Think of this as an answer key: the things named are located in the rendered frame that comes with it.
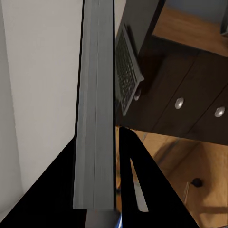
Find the swivel chair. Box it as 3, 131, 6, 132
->
85, 178, 228, 228

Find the notebook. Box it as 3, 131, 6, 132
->
70, 0, 117, 210

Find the keyboard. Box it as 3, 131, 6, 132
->
115, 24, 144, 116

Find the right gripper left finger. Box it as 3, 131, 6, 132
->
0, 138, 87, 228

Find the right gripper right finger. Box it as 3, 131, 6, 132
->
116, 126, 199, 228

